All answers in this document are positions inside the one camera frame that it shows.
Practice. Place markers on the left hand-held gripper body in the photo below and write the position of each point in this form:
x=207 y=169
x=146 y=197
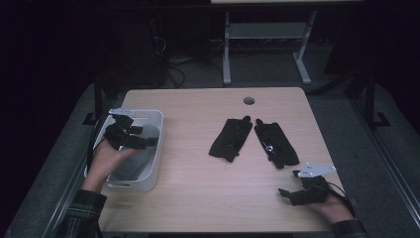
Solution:
x=117 y=134

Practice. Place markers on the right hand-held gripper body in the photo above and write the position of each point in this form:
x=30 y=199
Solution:
x=313 y=191

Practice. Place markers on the white plastic basket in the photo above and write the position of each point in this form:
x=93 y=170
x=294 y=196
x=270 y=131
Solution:
x=145 y=185

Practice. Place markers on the person's right hand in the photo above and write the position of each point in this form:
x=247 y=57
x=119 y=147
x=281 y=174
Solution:
x=335 y=208

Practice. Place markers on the person's left hand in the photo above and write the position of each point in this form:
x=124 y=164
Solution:
x=100 y=165

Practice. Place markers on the black glove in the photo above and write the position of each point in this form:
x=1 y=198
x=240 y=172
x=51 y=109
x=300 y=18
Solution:
x=231 y=139
x=277 y=145

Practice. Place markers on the black metal stand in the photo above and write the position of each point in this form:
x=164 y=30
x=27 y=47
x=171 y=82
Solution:
x=369 y=105
x=98 y=99

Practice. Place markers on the aluminium frame rail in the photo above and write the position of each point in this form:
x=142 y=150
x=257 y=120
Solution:
x=62 y=201
x=403 y=195

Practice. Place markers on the white metal frame table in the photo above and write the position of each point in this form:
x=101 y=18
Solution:
x=264 y=31

